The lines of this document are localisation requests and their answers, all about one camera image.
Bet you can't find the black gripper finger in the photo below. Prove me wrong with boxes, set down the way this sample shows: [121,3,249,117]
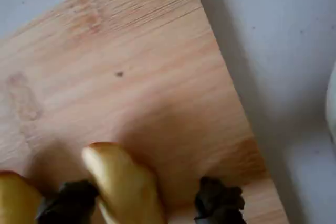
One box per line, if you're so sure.
[35,179,100,224]
[193,177,247,224]

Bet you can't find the yellow apple slice red skin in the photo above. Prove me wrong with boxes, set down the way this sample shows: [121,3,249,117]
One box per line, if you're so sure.
[81,141,166,224]
[0,170,44,224]

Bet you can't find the white bowl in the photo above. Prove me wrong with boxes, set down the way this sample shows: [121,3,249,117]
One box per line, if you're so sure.
[325,60,336,143]

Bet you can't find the wooden cutting board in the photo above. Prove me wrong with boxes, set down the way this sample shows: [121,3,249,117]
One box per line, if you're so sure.
[0,0,290,224]

